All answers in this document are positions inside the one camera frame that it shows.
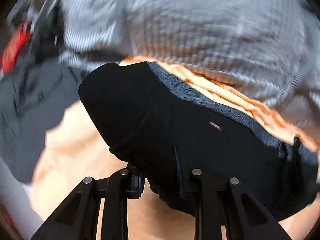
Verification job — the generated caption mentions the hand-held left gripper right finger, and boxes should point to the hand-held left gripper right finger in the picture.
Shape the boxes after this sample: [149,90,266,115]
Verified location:
[173,146,292,240]

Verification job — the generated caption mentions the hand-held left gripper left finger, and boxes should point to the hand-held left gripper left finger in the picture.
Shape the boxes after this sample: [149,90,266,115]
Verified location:
[31,164,145,240]

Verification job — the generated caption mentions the black pants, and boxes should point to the black pants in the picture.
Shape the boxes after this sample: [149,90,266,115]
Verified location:
[78,61,320,221]

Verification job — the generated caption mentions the peach bed sheet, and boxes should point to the peach bed sheet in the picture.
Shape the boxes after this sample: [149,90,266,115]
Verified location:
[29,57,320,240]

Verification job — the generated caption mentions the white mattress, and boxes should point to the white mattress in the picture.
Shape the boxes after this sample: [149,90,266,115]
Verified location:
[0,155,44,240]

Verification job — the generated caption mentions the grey buttoned garment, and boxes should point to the grey buttoned garment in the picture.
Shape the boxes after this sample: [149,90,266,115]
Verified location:
[0,61,94,183]

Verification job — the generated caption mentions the grey striped duvet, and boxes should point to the grey striped duvet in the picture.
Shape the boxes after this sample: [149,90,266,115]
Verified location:
[58,0,320,133]

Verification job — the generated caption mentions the red object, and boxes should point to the red object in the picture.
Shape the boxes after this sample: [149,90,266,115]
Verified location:
[0,22,33,73]

